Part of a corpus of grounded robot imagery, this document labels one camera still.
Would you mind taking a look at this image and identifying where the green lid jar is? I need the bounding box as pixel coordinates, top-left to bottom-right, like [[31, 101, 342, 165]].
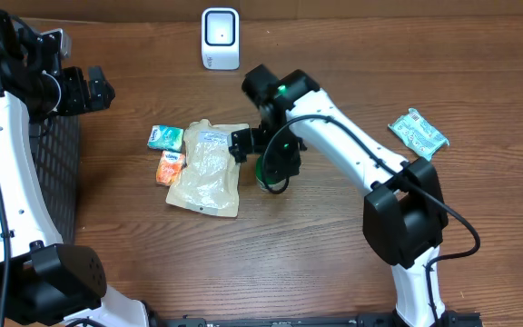
[[255, 156, 290, 194]]

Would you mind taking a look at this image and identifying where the beige pouch bag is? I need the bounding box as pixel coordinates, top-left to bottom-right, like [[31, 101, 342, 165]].
[[166, 119, 249, 218]]

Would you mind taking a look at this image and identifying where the green tissue packet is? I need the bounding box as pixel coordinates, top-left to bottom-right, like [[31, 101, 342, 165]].
[[147, 125, 184, 153]]

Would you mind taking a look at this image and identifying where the orange tissue packet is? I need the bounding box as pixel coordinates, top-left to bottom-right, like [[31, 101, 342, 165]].
[[155, 151, 186, 186]]

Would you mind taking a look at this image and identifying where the teal wipes packet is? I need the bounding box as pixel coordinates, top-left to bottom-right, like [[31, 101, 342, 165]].
[[388, 108, 449, 161]]

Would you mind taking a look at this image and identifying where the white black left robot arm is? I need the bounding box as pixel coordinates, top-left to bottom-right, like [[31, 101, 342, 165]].
[[0, 9, 159, 326]]

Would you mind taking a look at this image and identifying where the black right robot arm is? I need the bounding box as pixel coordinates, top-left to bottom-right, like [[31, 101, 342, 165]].
[[229, 64, 448, 326]]

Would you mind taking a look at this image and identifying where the white barcode scanner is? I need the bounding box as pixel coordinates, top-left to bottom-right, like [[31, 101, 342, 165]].
[[201, 7, 240, 71]]

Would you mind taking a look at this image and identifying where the grey plastic basket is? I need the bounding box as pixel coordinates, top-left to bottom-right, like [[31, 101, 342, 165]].
[[0, 113, 82, 269]]

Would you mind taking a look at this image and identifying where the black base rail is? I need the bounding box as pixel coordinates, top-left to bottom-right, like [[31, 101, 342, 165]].
[[158, 311, 483, 327]]

